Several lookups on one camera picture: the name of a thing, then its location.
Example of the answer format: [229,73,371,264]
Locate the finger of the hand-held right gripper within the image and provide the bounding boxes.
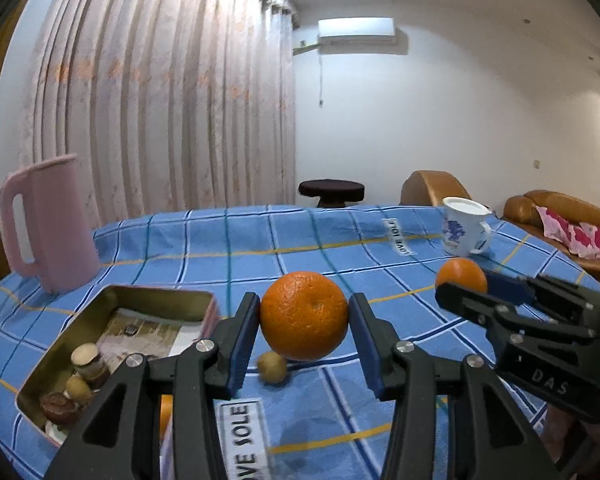
[482,269,600,326]
[434,281,600,356]

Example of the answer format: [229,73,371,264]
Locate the large orange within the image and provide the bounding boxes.
[259,271,350,361]

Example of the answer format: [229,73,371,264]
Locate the small olive round fruit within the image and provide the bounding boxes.
[256,351,288,386]

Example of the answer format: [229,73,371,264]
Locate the dark round stool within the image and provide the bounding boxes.
[298,179,366,208]

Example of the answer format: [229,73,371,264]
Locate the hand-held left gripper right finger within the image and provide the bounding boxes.
[347,292,563,480]

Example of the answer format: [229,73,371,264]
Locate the pink electric kettle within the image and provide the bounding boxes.
[0,154,102,293]

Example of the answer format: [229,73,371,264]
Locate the floral beige curtain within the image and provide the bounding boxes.
[15,0,298,233]

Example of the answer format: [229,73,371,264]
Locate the brown leather armchair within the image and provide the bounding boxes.
[399,170,473,207]

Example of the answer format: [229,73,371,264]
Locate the white mug with blue print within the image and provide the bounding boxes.
[440,196,494,257]

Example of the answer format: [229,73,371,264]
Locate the white wall air conditioner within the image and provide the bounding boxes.
[292,16,411,57]

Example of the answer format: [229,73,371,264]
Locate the blue checked tablecloth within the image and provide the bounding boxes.
[0,203,600,480]

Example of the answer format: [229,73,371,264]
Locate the brown leather sofa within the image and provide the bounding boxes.
[502,189,600,276]

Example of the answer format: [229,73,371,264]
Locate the small orange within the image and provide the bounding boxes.
[159,394,174,441]

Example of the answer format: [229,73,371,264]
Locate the printed paper sheet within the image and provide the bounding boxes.
[45,307,203,446]

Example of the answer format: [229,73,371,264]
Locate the medium orange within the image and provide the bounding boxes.
[435,257,488,296]

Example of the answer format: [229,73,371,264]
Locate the rectangular pink metal tin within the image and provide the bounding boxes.
[15,284,221,448]

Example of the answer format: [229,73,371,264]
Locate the pink floral cloth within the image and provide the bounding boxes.
[535,205,600,261]

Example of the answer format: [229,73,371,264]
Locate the small tan round fruit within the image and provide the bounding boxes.
[64,376,93,405]

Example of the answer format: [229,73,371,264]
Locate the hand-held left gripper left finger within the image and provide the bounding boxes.
[45,291,262,480]

